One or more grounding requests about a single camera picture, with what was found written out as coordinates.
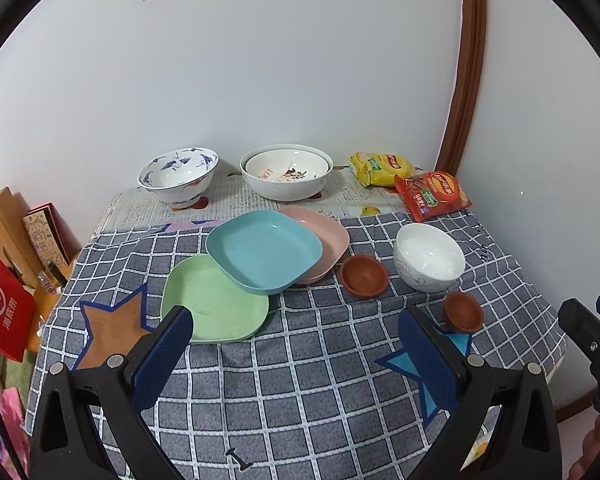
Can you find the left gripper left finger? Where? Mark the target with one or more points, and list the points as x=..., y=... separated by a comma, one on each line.
x=65, y=442

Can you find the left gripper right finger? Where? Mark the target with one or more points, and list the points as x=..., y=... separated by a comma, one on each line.
x=525, y=441

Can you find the pink square plate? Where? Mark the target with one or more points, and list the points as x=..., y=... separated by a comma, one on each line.
x=333, y=236

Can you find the teal square plate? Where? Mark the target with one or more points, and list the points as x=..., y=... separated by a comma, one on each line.
x=264, y=252

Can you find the right human hand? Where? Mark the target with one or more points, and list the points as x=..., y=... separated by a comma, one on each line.
x=590, y=450

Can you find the brown small cup front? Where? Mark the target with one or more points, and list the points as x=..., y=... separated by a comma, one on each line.
x=462, y=313

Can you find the brown small cup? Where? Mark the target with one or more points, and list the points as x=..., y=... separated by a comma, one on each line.
x=462, y=313
x=363, y=276

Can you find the red paper bag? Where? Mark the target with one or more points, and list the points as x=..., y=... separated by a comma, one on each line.
x=16, y=315

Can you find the wooden side table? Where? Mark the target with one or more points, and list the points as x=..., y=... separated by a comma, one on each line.
x=44, y=302

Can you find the white floral small bowl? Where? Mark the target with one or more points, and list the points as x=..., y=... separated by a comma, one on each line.
x=426, y=258

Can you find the grey checked tablecloth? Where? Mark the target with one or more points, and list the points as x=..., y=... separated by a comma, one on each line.
x=305, y=398

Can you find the patterned red box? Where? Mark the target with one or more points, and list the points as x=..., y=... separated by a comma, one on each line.
x=49, y=235

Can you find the green square plate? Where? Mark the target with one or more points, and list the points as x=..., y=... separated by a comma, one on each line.
x=222, y=312

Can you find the red chips bag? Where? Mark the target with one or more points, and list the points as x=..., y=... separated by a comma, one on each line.
x=431, y=194

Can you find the newspaper sheet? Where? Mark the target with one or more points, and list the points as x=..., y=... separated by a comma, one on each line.
x=229, y=196

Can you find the yellow chips bag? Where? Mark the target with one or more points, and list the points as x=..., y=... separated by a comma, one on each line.
x=379, y=169

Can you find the blue patterned white bowl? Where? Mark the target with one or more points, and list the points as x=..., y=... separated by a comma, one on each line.
x=180, y=177

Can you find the large white outer bowl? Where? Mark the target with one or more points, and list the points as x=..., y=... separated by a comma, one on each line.
x=290, y=191

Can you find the brown wooden door frame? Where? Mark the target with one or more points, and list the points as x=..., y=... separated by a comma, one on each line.
x=467, y=84

